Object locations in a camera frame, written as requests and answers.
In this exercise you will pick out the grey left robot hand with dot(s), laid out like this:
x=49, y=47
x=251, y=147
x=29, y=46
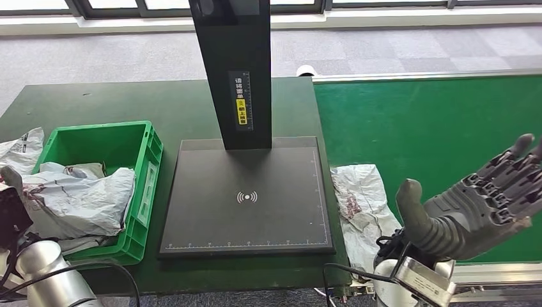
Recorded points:
x=12, y=180

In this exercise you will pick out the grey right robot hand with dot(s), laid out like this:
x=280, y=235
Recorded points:
x=470, y=220

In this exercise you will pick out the grey parcel bag red print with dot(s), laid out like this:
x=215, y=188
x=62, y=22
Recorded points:
x=360, y=199
x=21, y=152
x=84, y=203
x=89, y=169

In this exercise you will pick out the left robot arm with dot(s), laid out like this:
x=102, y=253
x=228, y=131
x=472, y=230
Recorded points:
x=46, y=271

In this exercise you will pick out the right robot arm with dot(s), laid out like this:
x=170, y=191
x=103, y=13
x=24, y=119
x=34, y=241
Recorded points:
x=385, y=279

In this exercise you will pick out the green conveyor belt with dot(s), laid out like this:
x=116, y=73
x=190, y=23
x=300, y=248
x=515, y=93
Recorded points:
x=402, y=127

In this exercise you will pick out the black inbound scanner machine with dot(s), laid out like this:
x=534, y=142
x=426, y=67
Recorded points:
x=203, y=203

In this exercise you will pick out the green plastic crate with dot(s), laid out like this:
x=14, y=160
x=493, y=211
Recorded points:
x=106, y=144

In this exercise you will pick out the dark green table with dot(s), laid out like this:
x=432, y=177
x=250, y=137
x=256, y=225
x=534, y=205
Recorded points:
x=106, y=101

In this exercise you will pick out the white window sill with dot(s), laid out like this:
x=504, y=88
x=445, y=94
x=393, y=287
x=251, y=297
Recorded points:
x=381, y=19

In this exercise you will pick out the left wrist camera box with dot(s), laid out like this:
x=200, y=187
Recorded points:
x=12, y=216

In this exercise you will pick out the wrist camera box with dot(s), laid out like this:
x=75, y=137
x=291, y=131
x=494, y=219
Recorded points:
x=12, y=216
x=423, y=281

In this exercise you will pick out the aluminium conveyor frame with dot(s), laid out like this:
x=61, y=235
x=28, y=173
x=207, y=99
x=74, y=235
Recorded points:
x=487, y=275

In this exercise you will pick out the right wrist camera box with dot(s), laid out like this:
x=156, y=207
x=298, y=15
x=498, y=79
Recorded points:
x=423, y=281

